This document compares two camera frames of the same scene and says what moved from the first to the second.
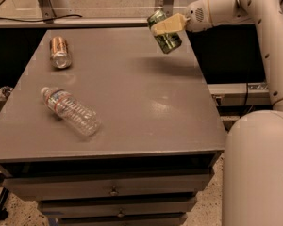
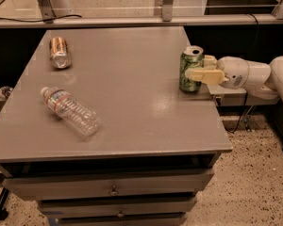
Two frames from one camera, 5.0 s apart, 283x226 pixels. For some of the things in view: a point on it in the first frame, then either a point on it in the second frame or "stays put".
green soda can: [169, 42] to [191, 56]
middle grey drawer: [57, 208] stays put
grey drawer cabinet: [102, 129] stays put
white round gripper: [197, 17] to [234, 72]
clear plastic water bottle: [62, 104] stays put
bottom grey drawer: [172, 219] stays put
